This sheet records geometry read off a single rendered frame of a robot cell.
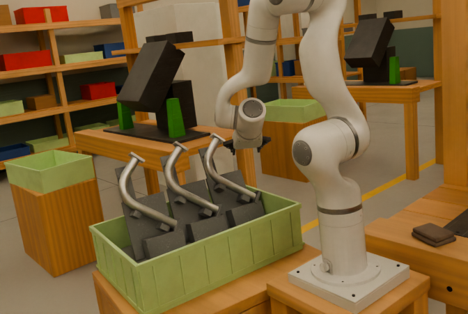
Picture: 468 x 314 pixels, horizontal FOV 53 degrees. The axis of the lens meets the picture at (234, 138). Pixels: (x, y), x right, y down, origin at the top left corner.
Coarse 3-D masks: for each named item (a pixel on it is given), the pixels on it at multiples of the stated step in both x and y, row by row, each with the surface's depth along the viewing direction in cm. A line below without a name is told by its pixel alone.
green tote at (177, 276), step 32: (96, 224) 163; (256, 224) 151; (288, 224) 160; (96, 256) 164; (128, 256) 135; (160, 256) 133; (192, 256) 139; (224, 256) 146; (256, 256) 153; (128, 288) 140; (160, 288) 134; (192, 288) 140
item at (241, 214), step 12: (204, 156) 176; (204, 168) 178; (240, 180) 182; (216, 192) 176; (228, 192) 179; (216, 204) 175; (228, 204) 177; (240, 204) 179; (252, 204) 175; (228, 216) 174; (240, 216) 172; (252, 216) 174
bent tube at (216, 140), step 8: (216, 136) 177; (216, 144) 177; (208, 152) 174; (208, 160) 173; (208, 168) 173; (216, 176) 173; (224, 184) 174; (232, 184) 175; (240, 192) 175; (248, 192) 176
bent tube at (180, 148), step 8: (176, 144) 167; (176, 152) 166; (168, 160) 165; (176, 160) 166; (168, 168) 163; (168, 176) 163; (168, 184) 163; (176, 184) 164; (176, 192) 163; (184, 192) 164; (192, 200) 165; (200, 200) 166; (208, 208) 167; (216, 208) 168
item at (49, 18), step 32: (0, 32) 602; (0, 64) 644; (32, 64) 640; (64, 64) 664; (96, 64) 690; (32, 96) 678; (64, 96) 668; (96, 96) 706; (96, 128) 710; (0, 160) 626
